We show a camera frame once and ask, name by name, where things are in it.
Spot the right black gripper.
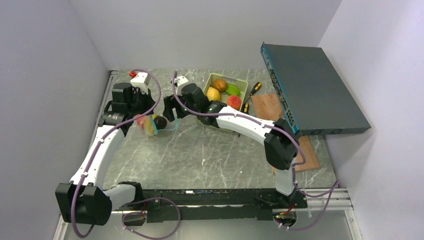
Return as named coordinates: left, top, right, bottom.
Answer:
left=162, top=92, right=200, bottom=123

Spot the red orange mango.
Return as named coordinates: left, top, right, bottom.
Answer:
left=134, top=114, right=146, bottom=129

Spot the clear zip top bag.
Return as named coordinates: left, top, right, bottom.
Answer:
left=134, top=114, right=180, bottom=136

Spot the dark mangosteen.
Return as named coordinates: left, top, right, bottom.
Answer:
left=153, top=116, right=168, bottom=130

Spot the yellow green starfruit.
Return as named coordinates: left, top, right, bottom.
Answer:
left=143, top=114, right=157, bottom=136

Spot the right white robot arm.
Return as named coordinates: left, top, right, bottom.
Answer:
left=163, top=83, right=301, bottom=208

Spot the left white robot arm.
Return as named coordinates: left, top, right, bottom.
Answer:
left=55, top=82, right=157, bottom=226

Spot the yellow lemon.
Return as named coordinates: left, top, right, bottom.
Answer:
left=206, top=87, right=221, bottom=101

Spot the brown kiwi fruit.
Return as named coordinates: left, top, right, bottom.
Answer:
left=211, top=78, right=227, bottom=93

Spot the pink orange peach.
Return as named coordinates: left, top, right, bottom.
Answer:
left=226, top=95, right=242, bottom=110

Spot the pale green plastic basket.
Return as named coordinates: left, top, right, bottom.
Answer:
left=194, top=73, right=249, bottom=133

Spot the orange black screwdriver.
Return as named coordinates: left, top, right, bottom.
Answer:
left=244, top=81, right=262, bottom=102

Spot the brown wooden board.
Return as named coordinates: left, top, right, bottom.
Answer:
left=251, top=93, right=321, bottom=172

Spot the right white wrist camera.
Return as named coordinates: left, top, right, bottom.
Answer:
left=173, top=76, right=190, bottom=88

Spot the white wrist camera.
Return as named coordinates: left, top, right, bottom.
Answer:
left=173, top=76, right=190, bottom=88
left=128, top=71, right=151, bottom=94

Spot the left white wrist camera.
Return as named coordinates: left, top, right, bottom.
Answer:
left=128, top=71, right=151, bottom=94

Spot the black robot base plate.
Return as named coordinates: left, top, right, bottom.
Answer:
left=120, top=188, right=308, bottom=223

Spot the dark blue network switch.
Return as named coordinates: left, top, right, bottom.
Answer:
left=260, top=43, right=371, bottom=136

